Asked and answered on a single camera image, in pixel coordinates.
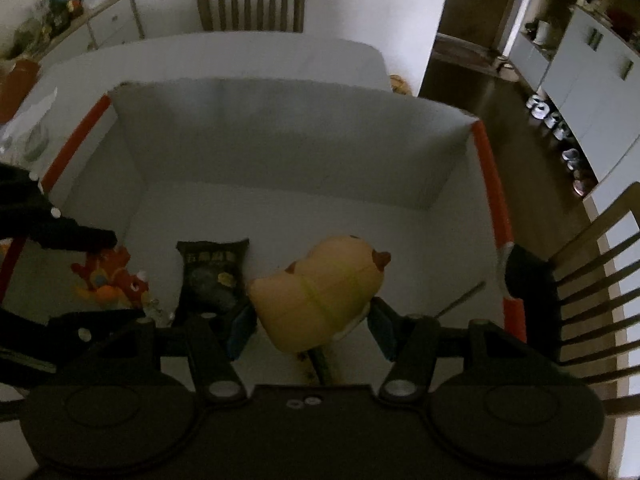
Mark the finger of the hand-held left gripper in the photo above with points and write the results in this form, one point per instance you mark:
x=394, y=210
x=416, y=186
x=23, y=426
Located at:
x=82, y=334
x=75, y=234

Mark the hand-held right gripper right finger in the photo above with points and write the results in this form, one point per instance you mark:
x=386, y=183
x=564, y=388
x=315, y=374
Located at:
x=382, y=331

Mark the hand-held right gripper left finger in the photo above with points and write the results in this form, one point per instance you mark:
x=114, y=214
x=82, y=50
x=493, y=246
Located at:
x=242, y=329

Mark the red toy fish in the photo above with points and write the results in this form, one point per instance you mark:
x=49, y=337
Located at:
x=117, y=274

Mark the yellow soft duck toy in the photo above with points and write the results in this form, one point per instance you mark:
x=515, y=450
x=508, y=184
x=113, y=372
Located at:
x=310, y=290

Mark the red and white cardboard box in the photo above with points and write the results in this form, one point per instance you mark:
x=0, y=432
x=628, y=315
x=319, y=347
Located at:
x=280, y=160

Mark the black snack packet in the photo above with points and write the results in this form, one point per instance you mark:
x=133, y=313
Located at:
x=212, y=275

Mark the olive stick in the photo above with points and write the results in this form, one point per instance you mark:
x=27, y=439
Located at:
x=322, y=366

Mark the clear plastic bag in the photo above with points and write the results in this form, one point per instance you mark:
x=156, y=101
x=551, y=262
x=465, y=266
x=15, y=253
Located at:
x=30, y=132

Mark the thin grey stick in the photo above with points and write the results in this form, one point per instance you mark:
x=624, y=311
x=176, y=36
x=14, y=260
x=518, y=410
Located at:
x=460, y=300

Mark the white sideboard with wooden top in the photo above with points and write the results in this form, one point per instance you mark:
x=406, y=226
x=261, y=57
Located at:
x=110, y=25

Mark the tan slippers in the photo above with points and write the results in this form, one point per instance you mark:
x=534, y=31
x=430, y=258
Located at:
x=400, y=85

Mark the row of shoes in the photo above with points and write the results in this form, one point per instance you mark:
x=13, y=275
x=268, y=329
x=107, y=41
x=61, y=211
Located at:
x=560, y=130

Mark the dark doormat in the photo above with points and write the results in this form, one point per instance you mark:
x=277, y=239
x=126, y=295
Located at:
x=465, y=55

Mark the long white cabinet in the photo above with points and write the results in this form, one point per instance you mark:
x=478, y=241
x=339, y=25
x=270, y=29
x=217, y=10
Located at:
x=590, y=100

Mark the white jug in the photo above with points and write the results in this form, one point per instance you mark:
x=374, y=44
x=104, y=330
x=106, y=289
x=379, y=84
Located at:
x=540, y=32

